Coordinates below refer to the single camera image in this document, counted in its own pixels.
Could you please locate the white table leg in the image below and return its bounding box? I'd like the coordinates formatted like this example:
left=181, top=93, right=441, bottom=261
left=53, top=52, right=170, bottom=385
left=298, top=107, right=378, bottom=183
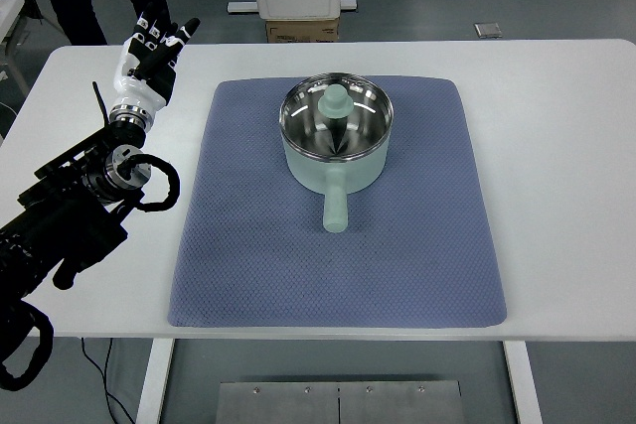
left=134, top=339, right=176, bottom=424
left=502, top=341, right=544, bottom=424

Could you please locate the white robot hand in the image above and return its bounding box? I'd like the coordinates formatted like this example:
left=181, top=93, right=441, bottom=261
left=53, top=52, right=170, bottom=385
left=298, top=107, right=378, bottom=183
left=109, top=0, right=202, bottom=115

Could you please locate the white side table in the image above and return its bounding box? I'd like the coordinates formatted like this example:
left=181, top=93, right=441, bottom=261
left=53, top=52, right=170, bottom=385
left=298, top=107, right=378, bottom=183
left=0, top=0, right=24, bottom=44

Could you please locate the cardboard box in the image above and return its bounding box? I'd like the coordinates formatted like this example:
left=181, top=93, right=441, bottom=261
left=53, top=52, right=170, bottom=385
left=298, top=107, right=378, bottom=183
left=264, top=16, right=341, bottom=44

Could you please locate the blue textured mat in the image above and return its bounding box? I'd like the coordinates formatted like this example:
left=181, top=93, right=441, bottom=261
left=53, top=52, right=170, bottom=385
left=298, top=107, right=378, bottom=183
left=167, top=74, right=509, bottom=330

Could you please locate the green pot with handle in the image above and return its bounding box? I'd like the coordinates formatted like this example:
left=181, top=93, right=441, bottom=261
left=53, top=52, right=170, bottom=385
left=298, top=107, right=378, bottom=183
left=278, top=71, right=395, bottom=235

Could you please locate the black floor cable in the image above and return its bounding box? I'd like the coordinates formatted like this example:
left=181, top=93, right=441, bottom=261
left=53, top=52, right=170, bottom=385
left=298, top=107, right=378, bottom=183
left=80, top=338, right=136, bottom=424

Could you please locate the white pedestal base bar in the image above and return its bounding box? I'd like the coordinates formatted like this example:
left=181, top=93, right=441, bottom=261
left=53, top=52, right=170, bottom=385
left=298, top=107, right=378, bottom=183
left=227, top=0, right=358, bottom=14

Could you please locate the grey metal plate with screws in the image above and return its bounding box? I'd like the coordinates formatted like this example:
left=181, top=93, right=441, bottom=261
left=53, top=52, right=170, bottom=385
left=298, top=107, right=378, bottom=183
left=214, top=379, right=466, bottom=424

